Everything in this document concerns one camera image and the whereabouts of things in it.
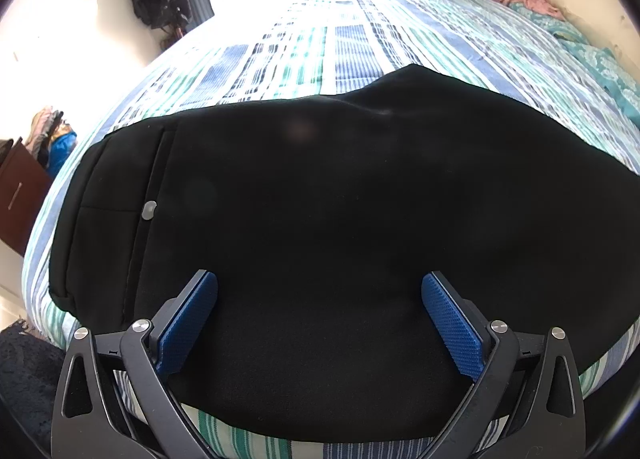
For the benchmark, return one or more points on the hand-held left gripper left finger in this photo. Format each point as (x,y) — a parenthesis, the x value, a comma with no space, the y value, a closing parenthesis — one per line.
(187,324)

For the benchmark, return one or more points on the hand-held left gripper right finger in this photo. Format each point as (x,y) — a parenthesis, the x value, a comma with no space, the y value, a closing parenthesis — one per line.
(452,324)

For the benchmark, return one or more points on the black pants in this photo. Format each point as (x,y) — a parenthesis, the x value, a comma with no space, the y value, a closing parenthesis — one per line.
(325,199)

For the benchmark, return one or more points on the person's dark clothing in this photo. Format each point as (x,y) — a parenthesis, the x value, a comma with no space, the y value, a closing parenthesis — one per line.
(25,374)

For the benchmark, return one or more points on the brown wooden cabinet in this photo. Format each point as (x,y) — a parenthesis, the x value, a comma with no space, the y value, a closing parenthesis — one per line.
(20,194)

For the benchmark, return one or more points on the blue bag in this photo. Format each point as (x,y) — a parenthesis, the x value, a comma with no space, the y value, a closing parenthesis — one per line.
(62,151)

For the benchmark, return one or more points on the pile of pale clothes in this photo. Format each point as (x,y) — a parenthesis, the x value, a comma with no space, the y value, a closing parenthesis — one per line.
(45,131)

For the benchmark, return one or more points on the large teal patterned pillow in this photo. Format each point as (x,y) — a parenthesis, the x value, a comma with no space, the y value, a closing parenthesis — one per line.
(610,74)

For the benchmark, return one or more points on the striped bed sheet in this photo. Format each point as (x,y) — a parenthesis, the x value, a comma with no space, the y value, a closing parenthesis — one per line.
(350,29)

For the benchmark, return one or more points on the small teal patterned pillow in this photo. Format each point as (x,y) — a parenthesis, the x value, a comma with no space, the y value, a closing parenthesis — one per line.
(570,31)

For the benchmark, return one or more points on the pink clothes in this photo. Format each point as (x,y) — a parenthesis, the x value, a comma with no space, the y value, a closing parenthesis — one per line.
(530,1)

